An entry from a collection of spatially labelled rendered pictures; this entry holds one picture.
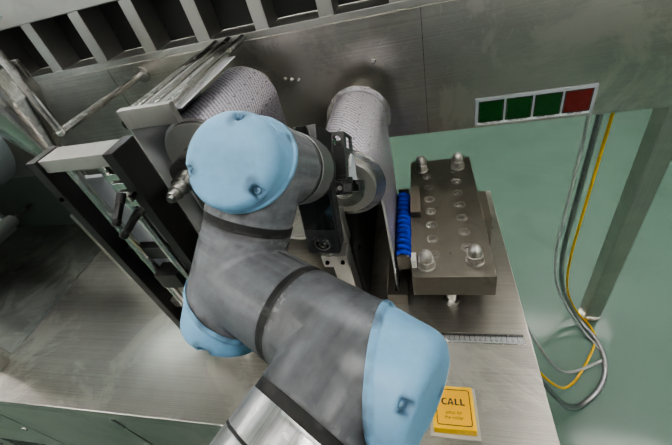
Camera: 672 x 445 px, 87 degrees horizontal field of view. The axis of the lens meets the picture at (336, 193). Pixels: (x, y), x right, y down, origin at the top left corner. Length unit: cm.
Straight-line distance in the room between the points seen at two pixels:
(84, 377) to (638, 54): 143
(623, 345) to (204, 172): 187
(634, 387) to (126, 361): 175
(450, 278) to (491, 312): 15
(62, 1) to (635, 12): 123
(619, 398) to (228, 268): 172
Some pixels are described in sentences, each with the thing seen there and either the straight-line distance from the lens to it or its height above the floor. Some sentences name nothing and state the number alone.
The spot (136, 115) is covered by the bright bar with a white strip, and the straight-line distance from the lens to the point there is 66.
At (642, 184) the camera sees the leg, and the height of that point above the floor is 78.
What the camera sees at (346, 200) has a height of 123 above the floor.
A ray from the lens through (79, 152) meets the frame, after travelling 64.
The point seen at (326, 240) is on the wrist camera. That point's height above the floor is 131.
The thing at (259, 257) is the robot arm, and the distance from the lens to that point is 28.
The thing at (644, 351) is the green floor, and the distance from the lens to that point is 200.
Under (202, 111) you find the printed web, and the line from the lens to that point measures 68.
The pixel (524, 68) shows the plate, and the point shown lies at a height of 128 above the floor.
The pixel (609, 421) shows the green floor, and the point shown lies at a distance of 182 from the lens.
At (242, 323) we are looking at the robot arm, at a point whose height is 143.
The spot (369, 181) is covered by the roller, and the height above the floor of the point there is 126.
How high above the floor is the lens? 163
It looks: 38 degrees down
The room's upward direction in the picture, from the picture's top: 16 degrees counter-clockwise
